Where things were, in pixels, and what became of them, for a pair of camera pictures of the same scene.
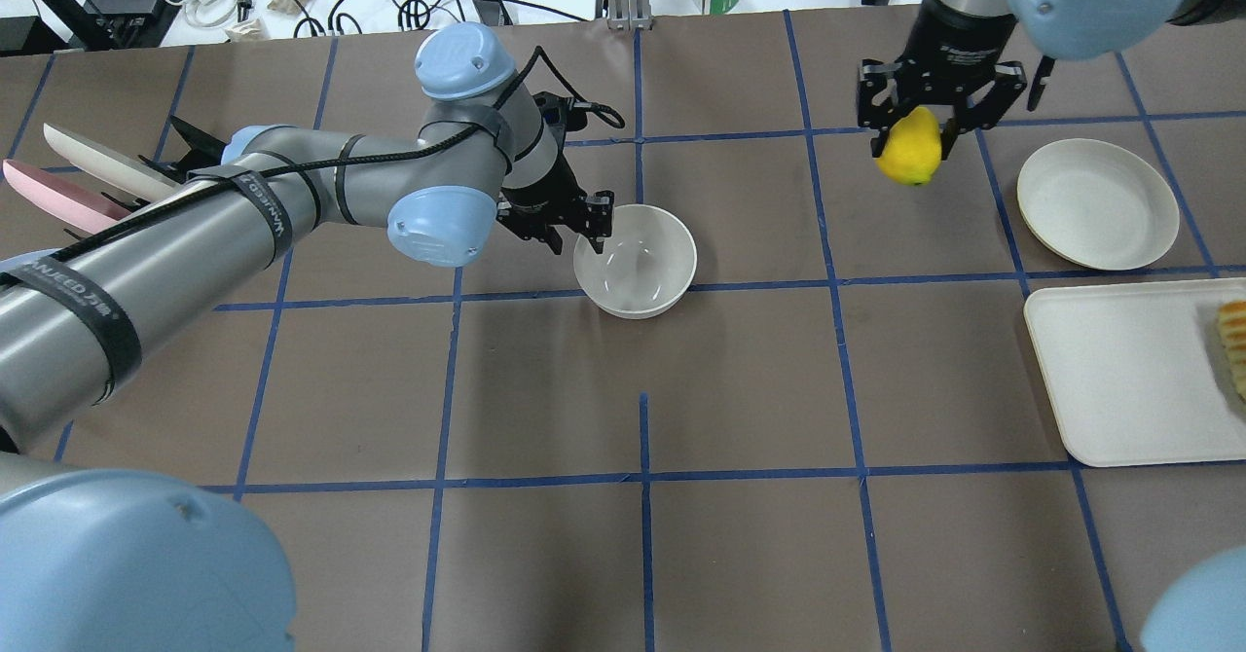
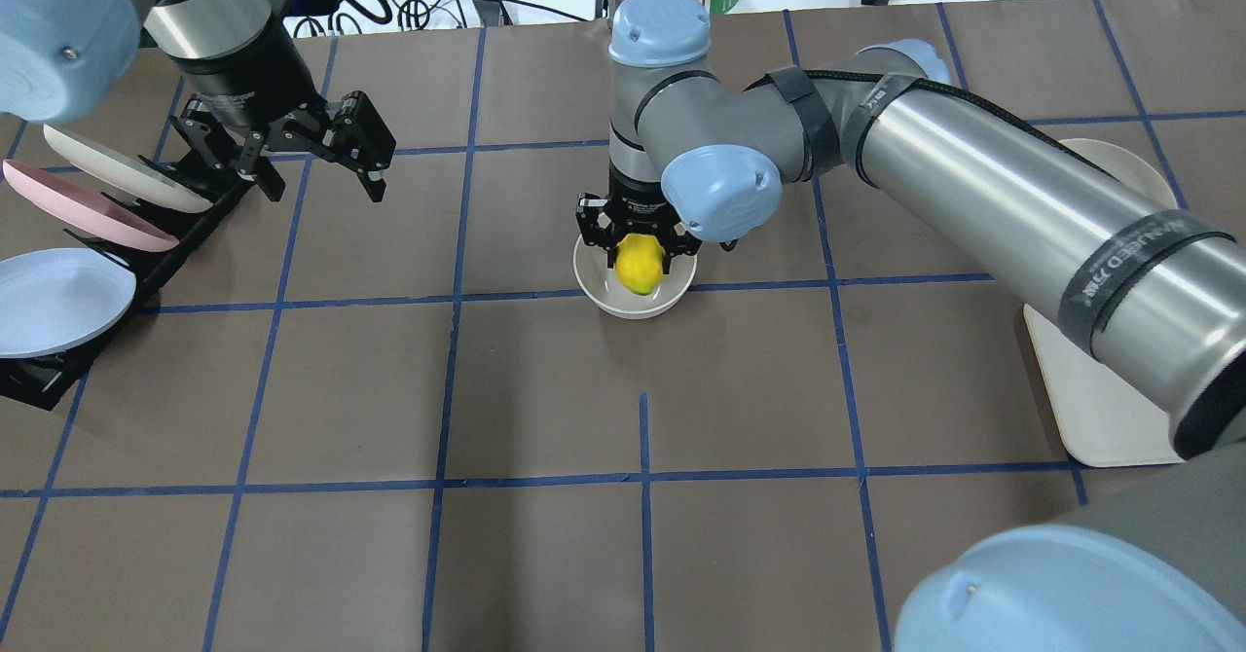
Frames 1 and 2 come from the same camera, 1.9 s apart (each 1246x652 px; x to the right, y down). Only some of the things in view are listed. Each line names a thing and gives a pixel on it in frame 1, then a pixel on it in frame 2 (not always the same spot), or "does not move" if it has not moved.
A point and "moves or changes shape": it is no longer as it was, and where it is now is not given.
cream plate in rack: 123,168 does not move
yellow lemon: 913,149 moves or changes shape
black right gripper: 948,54 -> 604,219
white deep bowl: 646,267 does not move
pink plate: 81,209 does not move
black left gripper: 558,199 -> 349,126
